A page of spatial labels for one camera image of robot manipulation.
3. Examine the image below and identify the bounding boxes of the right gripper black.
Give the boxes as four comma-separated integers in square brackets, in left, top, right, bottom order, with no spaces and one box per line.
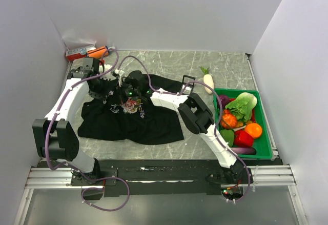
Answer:
[109,81,141,106]

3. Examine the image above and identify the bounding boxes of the black printed t-shirt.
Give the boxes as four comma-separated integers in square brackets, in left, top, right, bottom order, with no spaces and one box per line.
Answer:
[77,79,184,145]

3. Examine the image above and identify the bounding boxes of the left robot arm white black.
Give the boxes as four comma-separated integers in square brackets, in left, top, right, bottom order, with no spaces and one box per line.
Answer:
[32,57,123,185]

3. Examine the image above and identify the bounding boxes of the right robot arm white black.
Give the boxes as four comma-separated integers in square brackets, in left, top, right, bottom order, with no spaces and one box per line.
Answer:
[118,71,251,185]

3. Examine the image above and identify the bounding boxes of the orange black cylinder tool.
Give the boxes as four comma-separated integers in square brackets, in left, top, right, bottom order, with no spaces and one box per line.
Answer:
[87,46,109,59]

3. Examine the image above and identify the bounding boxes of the red white toothpaste box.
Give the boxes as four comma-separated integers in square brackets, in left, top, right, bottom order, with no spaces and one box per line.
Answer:
[65,45,96,62]

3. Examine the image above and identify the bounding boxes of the clear plastic bag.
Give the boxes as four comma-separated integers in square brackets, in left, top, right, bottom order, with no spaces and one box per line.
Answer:
[62,31,96,49]

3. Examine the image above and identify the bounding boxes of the white toy radish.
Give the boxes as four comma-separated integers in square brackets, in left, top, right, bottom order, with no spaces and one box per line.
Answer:
[200,67,214,90]

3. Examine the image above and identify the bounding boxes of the purple toy onion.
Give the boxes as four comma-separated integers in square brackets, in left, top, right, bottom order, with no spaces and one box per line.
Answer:
[219,94,230,107]

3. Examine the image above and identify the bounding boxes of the orange toy pumpkin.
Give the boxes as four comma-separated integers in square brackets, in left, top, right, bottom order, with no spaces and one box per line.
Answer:
[221,110,238,129]

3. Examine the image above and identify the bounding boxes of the green toy pepper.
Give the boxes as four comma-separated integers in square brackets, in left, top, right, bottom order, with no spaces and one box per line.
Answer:
[219,129,235,147]

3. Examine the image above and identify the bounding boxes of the green toy lettuce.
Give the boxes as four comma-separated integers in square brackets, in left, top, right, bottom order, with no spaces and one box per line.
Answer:
[225,92,257,122]

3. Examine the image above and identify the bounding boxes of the red toy pepper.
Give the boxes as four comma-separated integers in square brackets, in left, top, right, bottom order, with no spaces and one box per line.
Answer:
[234,130,254,148]

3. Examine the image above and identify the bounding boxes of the purple toy eggplant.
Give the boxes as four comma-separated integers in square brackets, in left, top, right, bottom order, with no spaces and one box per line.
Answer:
[231,147,257,155]

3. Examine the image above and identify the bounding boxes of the orange toy fruit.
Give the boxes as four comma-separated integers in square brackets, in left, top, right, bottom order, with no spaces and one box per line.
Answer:
[244,123,263,139]

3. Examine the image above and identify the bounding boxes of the green plastic bin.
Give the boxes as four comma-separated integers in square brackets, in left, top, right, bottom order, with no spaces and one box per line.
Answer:
[214,88,273,159]

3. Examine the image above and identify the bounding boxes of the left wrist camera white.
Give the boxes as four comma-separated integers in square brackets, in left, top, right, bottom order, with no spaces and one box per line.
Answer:
[101,64,117,80]

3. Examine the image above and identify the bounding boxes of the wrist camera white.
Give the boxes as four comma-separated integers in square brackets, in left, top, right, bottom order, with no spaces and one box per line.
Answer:
[101,64,117,80]
[113,69,125,87]

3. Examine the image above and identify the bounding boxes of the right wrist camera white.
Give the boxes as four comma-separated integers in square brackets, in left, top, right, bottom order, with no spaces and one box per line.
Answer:
[113,69,125,87]

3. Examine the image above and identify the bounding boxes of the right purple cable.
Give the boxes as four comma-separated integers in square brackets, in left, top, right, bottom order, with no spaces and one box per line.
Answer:
[118,55,252,203]

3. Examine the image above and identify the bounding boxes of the purple cable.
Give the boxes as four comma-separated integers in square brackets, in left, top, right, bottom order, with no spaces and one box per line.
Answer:
[45,48,130,212]
[118,55,252,203]

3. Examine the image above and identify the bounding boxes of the black wire frame stand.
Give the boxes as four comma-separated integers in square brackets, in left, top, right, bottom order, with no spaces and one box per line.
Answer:
[181,74,195,95]

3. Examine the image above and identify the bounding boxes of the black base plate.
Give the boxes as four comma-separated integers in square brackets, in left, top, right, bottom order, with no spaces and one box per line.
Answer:
[71,159,247,197]

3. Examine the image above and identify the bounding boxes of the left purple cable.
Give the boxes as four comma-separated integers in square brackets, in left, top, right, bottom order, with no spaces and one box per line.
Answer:
[45,48,130,212]

